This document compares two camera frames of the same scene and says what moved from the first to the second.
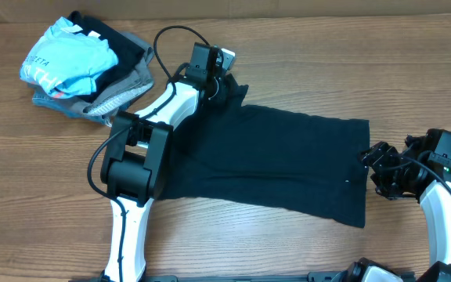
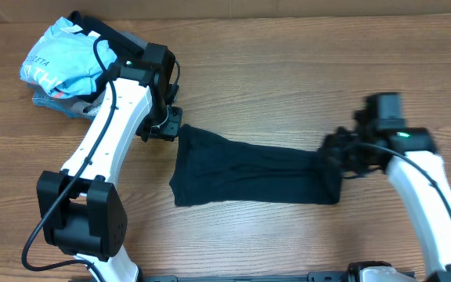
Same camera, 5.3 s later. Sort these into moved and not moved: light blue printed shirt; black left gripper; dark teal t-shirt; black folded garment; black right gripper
Moved: dark teal t-shirt; black left gripper; black right gripper
Not moved: light blue printed shirt; black folded garment
